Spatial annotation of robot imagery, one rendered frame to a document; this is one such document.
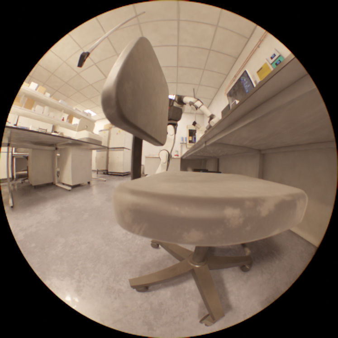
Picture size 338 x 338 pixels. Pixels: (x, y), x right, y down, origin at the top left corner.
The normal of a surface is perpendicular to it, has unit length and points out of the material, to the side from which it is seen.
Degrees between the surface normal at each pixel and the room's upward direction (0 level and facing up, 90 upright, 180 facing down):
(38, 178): 90
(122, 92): 90
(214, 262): 8
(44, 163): 90
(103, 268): 0
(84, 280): 0
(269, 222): 90
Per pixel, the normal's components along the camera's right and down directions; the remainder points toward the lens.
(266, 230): -0.21, 0.04
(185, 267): -0.09, -0.99
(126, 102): 0.98, 0.05
